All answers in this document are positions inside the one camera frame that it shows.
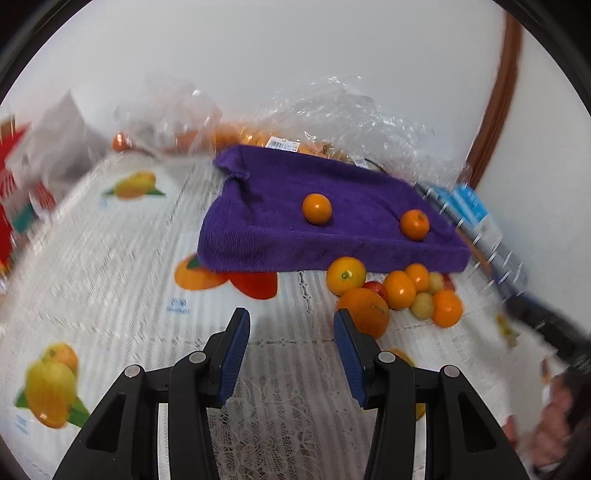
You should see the small orange mandarin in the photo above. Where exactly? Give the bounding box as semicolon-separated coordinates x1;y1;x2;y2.
405;263;431;293
383;271;417;310
302;193;332;226
431;289;463;328
400;209;430;241

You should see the fruit print tablecloth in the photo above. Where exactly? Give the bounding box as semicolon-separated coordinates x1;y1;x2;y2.
0;150;575;480

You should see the purple cloth-lined tray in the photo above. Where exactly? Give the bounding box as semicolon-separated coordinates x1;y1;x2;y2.
198;144;471;274

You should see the blue white tissue pack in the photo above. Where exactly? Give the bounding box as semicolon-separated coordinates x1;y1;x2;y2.
450;184;505;250

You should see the bagged pile of oranges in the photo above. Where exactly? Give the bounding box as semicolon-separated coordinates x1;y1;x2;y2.
112;121;368;168

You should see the large crinkled clear plastic bag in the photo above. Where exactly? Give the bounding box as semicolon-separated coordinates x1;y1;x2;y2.
256;75;465;190

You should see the red paper bag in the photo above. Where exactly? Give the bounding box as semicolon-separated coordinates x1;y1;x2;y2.
0;115;58;278

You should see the brown wooden door frame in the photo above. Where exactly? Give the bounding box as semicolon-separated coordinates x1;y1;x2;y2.
463;18;526;191

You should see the white plastic bag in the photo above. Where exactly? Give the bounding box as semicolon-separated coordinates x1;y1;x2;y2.
8;90;108;197

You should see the yellow-orange mandarin with stem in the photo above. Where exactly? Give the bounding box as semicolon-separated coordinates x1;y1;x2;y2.
326;257;367;296

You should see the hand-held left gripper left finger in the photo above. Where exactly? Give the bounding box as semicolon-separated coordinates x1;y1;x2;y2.
53;308;251;480

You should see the large orange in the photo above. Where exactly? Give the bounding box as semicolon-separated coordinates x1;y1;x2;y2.
335;287;391;339

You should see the person's right hand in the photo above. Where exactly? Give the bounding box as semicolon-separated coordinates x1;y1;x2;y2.
503;371;580;468

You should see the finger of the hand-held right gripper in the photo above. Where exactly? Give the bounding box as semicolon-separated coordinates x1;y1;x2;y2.
501;291;571;354

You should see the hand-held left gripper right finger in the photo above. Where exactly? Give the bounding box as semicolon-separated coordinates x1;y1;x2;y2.
334;308;530;480

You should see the grey checked cloth bag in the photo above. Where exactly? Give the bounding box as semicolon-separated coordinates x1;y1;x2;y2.
412;181;531;303

